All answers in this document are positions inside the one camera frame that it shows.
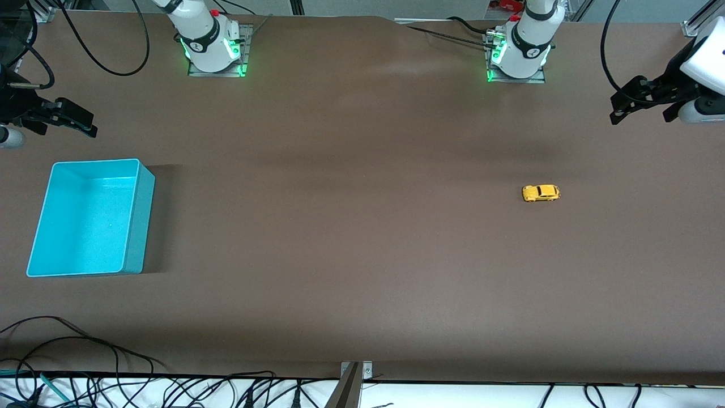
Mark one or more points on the teal plastic bin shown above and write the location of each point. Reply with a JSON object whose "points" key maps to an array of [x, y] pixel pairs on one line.
{"points": [[85, 221]]}

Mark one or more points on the metal table edge bracket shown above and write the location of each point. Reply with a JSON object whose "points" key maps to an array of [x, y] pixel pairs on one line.
{"points": [[348, 391]]}

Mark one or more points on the dark side panel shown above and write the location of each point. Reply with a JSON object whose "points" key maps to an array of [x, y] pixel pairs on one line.
{"points": [[14, 34]]}

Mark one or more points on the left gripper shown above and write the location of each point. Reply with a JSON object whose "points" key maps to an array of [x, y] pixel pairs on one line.
{"points": [[670, 86]]}

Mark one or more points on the yellow beetle toy car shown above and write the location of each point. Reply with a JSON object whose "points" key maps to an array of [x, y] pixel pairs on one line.
{"points": [[541, 193]]}

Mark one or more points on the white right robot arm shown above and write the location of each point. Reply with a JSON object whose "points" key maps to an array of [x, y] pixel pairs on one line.
{"points": [[201, 34]]}

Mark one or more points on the brown table mat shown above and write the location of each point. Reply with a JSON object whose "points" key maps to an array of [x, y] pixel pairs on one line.
{"points": [[362, 226]]}

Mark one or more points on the aluminium frame profile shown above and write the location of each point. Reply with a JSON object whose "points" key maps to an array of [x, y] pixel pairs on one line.
{"points": [[45, 11], [699, 22]]}

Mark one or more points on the red object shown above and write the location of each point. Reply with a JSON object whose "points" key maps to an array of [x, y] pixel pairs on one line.
{"points": [[510, 4]]}

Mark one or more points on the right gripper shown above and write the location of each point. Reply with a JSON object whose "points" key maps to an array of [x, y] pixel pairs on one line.
{"points": [[17, 103]]}

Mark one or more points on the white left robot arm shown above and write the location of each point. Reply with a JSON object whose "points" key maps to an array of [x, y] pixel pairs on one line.
{"points": [[529, 45]]}

